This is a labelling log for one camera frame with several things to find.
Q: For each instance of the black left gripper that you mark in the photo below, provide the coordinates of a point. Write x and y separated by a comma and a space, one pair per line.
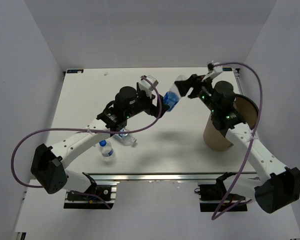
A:
157, 111

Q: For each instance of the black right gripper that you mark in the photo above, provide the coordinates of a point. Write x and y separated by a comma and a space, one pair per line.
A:
184, 86

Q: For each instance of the clear bottle dark blue label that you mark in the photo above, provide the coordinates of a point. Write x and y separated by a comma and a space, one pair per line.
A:
172, 96

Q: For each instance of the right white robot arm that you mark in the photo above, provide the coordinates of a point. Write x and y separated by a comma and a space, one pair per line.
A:
276, 186

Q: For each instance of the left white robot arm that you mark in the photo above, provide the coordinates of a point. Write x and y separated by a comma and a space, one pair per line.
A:
50, 163

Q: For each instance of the brown cylindrical bin black rim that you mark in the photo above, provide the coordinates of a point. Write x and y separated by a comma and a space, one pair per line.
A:
245, 111

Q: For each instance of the right blue logo sticker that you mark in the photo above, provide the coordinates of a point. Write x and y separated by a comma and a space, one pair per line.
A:
227, 69

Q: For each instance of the blue logo sticker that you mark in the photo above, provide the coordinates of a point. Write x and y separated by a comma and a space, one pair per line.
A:
227, 69
74, 71

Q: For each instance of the clear bottle green white label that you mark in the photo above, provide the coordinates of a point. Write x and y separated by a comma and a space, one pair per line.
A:
125, 138

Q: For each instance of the small bottle blue cap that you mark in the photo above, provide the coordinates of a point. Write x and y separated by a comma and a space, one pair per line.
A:
106, 150

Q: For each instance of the left blue logo sticker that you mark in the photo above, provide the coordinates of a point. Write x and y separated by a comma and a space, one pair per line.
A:
74, 71

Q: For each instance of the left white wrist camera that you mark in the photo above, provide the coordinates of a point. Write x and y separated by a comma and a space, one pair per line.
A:
147, 84

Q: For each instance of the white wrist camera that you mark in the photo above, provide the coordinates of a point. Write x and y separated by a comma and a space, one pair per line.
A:
147, 84
214, 70

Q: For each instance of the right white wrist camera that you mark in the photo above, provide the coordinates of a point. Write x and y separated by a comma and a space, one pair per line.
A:
214, 70

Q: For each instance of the aluminium right side rail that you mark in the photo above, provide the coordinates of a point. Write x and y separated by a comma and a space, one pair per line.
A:
236, 73

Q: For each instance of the aluminium front table rail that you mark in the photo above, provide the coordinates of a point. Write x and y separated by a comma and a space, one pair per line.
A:
156, 177

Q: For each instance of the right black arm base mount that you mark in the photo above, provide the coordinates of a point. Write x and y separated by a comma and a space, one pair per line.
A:
210, 196

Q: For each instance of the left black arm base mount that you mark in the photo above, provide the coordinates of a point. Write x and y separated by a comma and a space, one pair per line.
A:
83, 193

